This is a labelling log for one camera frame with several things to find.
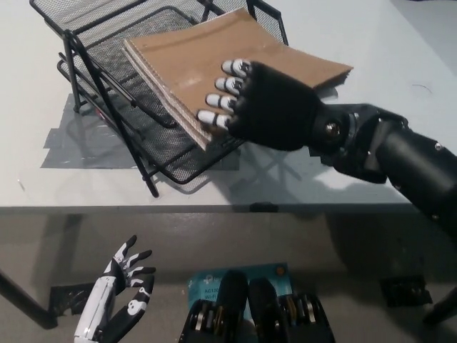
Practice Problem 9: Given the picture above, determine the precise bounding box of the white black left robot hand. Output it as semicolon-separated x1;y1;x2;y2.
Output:
73;234;157;343

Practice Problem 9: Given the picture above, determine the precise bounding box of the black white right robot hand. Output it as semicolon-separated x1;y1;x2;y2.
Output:
196;59;344;153

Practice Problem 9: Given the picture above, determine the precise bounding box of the brown spiral notebook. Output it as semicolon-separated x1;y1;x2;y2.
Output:
123;7;354;151

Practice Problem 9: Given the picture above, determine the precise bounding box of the black desk leg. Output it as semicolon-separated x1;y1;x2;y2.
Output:
423;285;457;324
0;266;60;329

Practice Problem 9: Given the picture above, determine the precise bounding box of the black mesh file tray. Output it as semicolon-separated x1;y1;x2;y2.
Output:
29;0;289;197

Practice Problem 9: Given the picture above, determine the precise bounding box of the black floor tape patch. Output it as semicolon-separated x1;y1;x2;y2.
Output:
48;284;97;317
380;274;433;308

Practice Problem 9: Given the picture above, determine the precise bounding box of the small black tape strip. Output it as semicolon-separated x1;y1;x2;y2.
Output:
249;202;279;214

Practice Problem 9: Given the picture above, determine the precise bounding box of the teal cardboard box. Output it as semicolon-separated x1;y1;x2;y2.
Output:
188;263;294;322

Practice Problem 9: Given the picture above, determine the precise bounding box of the grey tape patch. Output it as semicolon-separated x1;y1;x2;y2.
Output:
41;93;240;169

